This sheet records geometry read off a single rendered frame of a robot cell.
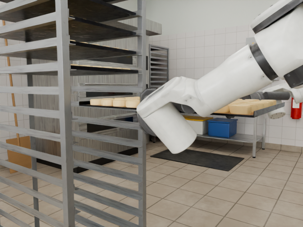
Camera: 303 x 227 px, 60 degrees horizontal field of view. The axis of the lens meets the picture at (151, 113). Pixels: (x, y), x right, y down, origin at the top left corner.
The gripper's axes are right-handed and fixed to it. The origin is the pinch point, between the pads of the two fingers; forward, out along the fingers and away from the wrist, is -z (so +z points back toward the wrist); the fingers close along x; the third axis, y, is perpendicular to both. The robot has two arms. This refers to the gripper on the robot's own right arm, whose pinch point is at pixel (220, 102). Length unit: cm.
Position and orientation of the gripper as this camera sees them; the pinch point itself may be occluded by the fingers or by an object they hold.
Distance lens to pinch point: 108.7
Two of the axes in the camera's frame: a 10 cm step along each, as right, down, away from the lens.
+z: 9.9, -0.2, 1.6
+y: 1.6, 1.1, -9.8
